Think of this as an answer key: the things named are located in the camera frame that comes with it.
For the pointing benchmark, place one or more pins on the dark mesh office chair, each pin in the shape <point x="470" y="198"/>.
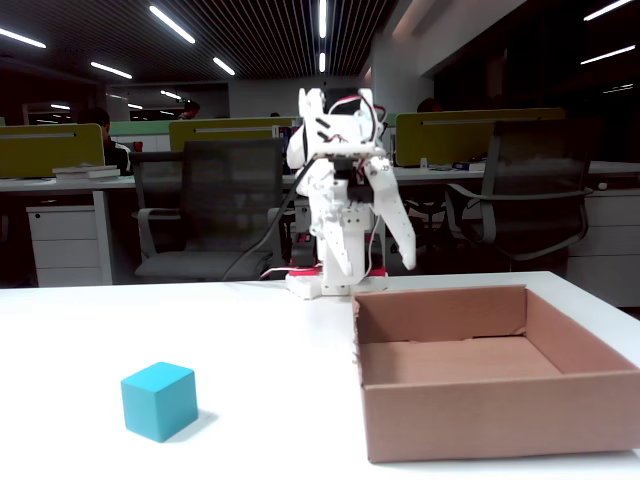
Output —
<point x="230" y="190"/>
<point x="540" y="165"/>

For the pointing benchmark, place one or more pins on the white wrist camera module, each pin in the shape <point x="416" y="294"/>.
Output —
<point x="350" y="150"/>

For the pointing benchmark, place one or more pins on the white gripper body with black motor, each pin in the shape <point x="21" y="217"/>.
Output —
<point x="356" y="192"/>

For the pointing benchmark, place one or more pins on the green desk partition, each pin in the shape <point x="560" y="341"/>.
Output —
<point x="140" y="127"/>

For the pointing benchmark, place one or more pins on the stack of white books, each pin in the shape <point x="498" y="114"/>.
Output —
<point x="87" y="173"/>

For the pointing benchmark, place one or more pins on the red and black clamp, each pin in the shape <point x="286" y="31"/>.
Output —
<point x="302" y="252"/>

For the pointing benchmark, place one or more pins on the brown cardboard box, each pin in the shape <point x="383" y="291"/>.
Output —
<point x="490" y="420"/>

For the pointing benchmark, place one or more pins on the blue book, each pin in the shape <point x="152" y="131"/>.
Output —
<point x="467" y="165"/>

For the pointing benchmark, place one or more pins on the seated person in dark jacket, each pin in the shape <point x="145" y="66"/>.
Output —
<point x="117" y="155"/>

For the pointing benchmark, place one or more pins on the person with reddish hair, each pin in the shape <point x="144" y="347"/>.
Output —
<point x="430" y="106"/>

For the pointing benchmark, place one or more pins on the blue cube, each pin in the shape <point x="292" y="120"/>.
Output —
<point x="160" y="400"/>

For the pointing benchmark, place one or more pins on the white office desk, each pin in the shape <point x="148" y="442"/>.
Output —
<point x="50" y="184"/>
<point x="615" y="170"/>

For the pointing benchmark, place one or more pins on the row of coloured books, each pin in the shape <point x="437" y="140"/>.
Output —
<point x="280" y="137"/>

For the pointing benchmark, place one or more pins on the distant person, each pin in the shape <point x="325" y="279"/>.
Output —
<point x="189" y="111"/>

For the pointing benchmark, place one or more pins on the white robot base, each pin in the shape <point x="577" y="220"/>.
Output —
<point x="305" y="287"/>

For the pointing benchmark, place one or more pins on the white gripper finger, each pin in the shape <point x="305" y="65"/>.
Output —
<point x="395" y="215"/>
<point x="336" y="242"/>

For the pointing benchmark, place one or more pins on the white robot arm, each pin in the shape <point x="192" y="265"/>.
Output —
<point x="345" y="125"/>

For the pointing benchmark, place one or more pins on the ceiling strip light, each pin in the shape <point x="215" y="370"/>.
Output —
<point x="607" y="10"/>
<point x="224" y="66"/>
<point x="172" y="24"/>
<point x="22" y="38"/>
<point x="322" y="62"/>
<point x="607" y="55"/>
<point x="322" y="17"/>
<point x="111" y="70"/>

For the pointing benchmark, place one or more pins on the white drawer cabinet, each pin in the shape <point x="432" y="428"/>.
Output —
<point x="610" y="235"/>
<point x="65" y="240"/>

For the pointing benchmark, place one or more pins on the yellow desk partition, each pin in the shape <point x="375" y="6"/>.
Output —
<point x="50" y="150"/>
<point x="225" y="135"/>
<point x="450" y="140"/>

